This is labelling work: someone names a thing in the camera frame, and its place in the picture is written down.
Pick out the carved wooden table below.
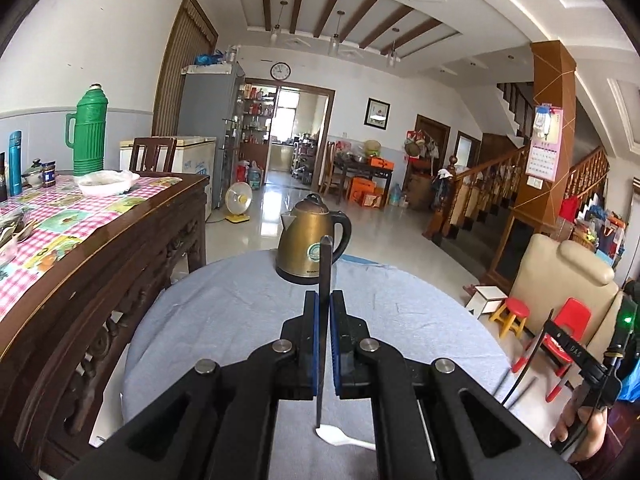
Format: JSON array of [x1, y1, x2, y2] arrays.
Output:
[[0, 172, 211, 478]]

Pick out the wooden staircase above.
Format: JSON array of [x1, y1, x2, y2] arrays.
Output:
[[425, 82, 611, 281]]

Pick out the beige armchair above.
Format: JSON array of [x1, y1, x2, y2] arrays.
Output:
[[510, 233, 623, 361]]

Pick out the wooden pillar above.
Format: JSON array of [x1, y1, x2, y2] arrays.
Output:
[[512, 40, 578, 233]]

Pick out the pendant lamp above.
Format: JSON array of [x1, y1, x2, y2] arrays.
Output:
[[327, 11, 347, 57], [270, 2, 288, 46], [385, 27, 401, 67]]

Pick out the white bowl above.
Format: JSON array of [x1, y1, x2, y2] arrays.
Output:
[[77, 170, 141, 198]]

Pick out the white chest freezer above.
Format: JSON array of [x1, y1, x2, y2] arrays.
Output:
[[119, 135, 218, 221]]

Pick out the white small stool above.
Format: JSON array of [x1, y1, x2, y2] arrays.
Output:
[[472, 285, 508, 320]]

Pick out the yellow electric heater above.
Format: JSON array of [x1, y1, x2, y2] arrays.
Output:
[[224, 182, 252, 224]]

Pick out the pink checkered tablecloth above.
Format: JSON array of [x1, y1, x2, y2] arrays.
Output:
[[0, 172, 183, 323]]

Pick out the pile of colourful bags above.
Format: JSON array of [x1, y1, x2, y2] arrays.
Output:
[[555, 195, 628, 263]]

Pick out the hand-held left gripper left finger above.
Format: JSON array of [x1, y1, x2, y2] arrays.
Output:
[[62, 290, 321, 480]]

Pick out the wooden dining chair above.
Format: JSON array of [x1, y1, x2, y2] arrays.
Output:
[[320, 141, 341, 196]]

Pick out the orange cardboard boxes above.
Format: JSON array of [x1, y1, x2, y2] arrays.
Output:
[[348, 176, 386, 209]]

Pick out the person's right hand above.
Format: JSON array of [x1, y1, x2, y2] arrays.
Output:
[[550, 385, 623, 463]]

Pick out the red and yellow stool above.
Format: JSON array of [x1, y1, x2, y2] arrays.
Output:
[[489, 297, 532, 338]]

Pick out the red plastic chair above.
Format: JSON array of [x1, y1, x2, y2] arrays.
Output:
[[510, 297, 592, 403]]

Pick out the white plastic spoon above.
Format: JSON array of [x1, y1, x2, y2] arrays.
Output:
[[314, 424, 377, 452]]

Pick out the grey refrigerator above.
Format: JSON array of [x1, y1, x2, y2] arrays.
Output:
[[177, 60, 247, 211]]

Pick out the blue-grey table cloth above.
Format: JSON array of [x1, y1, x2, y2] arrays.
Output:
[[122, 252, 516, 480]]

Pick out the blue bottle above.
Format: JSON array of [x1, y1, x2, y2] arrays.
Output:
[[7, 131, 23, 197]]

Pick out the pink wall calendar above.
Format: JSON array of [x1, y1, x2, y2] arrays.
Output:
[[525, 104, 564, 182]]

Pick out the framed wall picture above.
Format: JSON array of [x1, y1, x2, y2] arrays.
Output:
[[364, 98, 392, 129]]

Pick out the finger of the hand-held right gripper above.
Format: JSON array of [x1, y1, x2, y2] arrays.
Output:
[[545, 317, 608, 381]]

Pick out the green thermos jug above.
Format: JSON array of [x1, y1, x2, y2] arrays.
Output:
[[66, 83, 109, 177]]

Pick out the dark dining table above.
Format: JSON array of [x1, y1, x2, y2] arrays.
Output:
[[332, 152, 396, 206]]

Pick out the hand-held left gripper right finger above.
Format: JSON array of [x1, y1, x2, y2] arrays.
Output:
[[329, 290, 578, 480]]

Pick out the dark wooden chair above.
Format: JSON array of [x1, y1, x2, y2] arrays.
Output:
[[129, 136, 178, 175]]

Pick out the golden electric kettle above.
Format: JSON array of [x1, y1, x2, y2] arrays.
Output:
[[274, 192, 353, 286]]

